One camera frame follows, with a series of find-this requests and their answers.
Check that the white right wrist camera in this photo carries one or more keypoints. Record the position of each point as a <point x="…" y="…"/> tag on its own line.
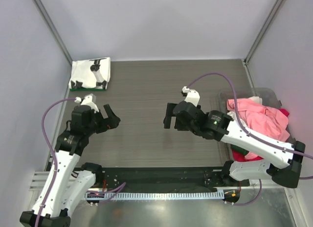
<point x="191" y="95"/>

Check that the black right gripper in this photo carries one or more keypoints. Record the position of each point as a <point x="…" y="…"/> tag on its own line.
<point x="167" y="120"/>

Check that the left aluminium frame post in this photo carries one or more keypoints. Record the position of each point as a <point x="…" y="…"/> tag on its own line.
<point x="52" y="28"/>

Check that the folded green t shirt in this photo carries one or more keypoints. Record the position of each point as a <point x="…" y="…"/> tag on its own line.
<point x="87" y="89"/>

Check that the right aluminium frame post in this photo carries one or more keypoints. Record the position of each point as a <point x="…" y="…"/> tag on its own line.
<point x="265" y="27"/>

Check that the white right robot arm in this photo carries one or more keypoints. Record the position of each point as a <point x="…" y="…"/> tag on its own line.
<point x="281" y="161"/>

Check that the pink t shirt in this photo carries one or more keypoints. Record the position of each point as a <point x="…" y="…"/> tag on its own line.
<point x="262" y="119"/>

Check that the white crumpled t shirt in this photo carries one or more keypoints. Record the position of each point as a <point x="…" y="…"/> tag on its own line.
<point x="256" y="99"/>

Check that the white slotted cable duct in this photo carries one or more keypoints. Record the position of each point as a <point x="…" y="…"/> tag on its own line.
<point x="219" y="195"/>

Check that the aluminium frame post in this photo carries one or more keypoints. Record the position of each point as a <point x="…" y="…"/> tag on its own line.
<point x="265" y="27"/>
<point x="52" y="28"/>

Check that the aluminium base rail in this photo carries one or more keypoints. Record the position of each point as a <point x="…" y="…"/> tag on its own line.
<point x="38" y="180"/>

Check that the magenta crumpled t shirt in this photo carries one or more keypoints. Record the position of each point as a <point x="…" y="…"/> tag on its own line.
<point x="244" y="155"/>

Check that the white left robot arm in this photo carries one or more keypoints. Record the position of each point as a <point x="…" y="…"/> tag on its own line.
<point x="57" y="201"/>

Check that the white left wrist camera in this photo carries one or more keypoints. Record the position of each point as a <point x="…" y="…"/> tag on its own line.
<point x="88" y="100"/>

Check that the folded white printed t shirt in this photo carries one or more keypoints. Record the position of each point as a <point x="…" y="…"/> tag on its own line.
<point x="92" y="74"/>

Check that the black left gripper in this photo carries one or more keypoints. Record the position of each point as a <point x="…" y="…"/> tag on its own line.
<point x="111" y="122"/>

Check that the clear plastic bin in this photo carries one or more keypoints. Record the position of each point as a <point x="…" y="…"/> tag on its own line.
<point x="269" y="95"/>

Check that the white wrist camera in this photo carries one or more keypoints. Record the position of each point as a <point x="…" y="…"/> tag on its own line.
<point x="191" y="95"/>
<point x="88" y="100"/>

